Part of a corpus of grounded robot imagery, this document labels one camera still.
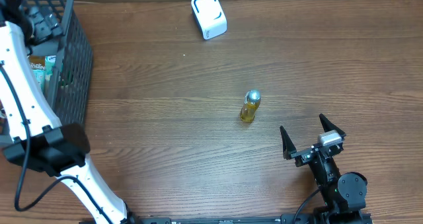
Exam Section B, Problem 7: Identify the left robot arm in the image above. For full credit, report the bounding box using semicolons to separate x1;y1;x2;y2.
1;0;137;223

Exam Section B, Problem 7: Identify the grey plastic shopping basket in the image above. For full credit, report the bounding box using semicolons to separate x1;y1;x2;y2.
0;0;94;150

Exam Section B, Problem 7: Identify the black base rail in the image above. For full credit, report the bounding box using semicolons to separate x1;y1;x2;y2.
79;212;374;224

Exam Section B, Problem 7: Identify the teal tissue pack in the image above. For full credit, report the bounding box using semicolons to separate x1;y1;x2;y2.
32;69;46;92

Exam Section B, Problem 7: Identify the yellow dish soap bottle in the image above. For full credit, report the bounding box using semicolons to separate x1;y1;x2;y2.
240;89;261;123

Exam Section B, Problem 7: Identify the white barcode scanner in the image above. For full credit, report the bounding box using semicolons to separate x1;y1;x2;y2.
190;0;227;40

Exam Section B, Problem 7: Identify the brown white snack bag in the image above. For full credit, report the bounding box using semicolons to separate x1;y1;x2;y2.
28;56;56;96

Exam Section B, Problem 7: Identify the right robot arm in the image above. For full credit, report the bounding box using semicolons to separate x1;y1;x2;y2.
280;114;373;224

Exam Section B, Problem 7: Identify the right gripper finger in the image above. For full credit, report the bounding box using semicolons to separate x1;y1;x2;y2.
319;114;346;138
280;126;297;160

